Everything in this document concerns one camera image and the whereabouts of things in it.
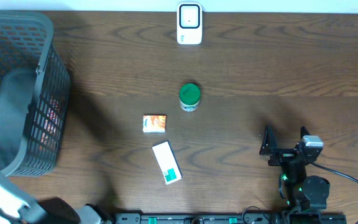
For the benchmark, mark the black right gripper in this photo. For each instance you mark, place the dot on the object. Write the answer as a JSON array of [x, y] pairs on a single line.
[[283, 155]]

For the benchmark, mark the green-lidded white jar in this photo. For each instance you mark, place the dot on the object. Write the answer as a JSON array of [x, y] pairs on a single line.
[[189, 95]]

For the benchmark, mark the white medicine box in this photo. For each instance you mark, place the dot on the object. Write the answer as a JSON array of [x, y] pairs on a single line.
[[167, 162]]

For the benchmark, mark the orange small packet box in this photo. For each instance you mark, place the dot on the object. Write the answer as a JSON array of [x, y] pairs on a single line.
[[154, 123]]

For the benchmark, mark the orange chocolate bar wrapper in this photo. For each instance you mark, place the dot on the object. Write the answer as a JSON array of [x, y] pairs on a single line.
[[51, 126]]

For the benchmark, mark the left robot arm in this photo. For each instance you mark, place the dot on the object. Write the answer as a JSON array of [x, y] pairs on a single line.
[[16, 206]]

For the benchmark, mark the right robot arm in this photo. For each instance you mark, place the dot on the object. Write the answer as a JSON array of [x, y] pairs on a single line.
[[302, 191]]

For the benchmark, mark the white barcode scanner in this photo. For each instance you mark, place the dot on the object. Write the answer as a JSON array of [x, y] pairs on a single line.
[[189, 23]]

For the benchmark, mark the grey plastic mesh basket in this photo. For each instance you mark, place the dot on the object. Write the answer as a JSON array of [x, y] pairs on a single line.
[[31, 72]]

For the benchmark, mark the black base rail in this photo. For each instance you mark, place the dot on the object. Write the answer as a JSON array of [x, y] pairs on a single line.
[[250, 217]]

